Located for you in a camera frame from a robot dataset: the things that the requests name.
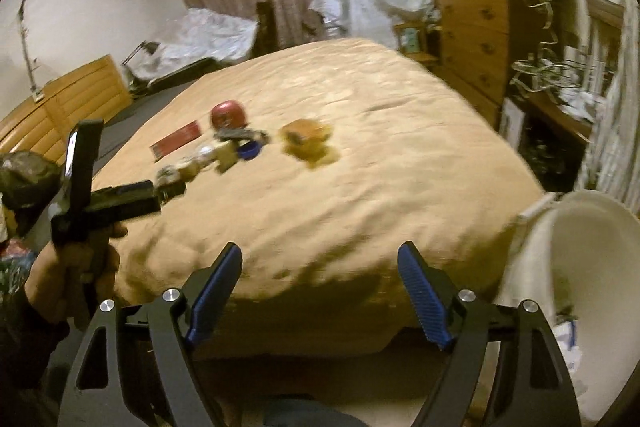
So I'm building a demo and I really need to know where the yellow sponge block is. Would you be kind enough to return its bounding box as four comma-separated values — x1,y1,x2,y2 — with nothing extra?
215,141,239,174

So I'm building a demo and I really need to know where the white trash bucket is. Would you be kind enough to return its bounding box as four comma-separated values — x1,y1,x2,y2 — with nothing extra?
496,191,639,426

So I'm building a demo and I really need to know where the person left hand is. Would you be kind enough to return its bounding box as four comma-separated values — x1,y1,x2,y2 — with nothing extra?
24,222,128,324

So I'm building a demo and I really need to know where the black garbage bag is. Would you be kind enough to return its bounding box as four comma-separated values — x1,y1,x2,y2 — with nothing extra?
1,150,62,235

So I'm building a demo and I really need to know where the red flat box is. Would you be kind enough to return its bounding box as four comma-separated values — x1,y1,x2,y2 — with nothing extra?
151,121,202,161

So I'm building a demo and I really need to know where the wooden headboard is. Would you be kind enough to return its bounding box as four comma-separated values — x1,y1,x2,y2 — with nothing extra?
1,55,132,165

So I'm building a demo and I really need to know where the dark striped cigarette pack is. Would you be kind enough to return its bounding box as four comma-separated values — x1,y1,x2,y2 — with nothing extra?
215,128,270,144

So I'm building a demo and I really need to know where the blue bottle cap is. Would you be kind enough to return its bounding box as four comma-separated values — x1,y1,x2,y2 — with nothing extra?
236,140,262,161

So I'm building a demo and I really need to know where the red apple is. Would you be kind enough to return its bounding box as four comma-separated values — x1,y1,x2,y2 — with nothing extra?
209,100,247,130

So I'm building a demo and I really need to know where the black desk lamp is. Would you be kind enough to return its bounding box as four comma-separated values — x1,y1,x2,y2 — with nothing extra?
122,41,160,80

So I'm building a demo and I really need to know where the tan bed cover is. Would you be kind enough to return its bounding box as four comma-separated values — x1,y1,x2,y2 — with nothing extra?
94,39,544,359

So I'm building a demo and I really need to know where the yellow plastic wrapped item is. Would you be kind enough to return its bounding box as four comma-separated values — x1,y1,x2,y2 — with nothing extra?
279,118,340,169

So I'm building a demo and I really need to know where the silver plastic sheet left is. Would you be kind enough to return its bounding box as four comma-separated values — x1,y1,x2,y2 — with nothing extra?
127,8,258,80

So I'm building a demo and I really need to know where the dark wooden side table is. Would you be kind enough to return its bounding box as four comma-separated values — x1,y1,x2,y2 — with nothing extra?
499,92,591,193

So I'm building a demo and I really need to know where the striped cloth cover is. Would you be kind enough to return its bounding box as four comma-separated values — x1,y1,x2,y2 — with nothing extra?
574,0,640,215

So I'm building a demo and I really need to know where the small wooden chair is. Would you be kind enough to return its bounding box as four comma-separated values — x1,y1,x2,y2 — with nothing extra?
393,22,439,68

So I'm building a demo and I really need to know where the wooden chest of drawers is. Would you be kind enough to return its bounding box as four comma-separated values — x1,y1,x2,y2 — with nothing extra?
434,0,548,128

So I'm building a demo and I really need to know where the tangle of white cables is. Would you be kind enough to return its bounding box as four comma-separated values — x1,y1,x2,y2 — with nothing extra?
508,0,601,108

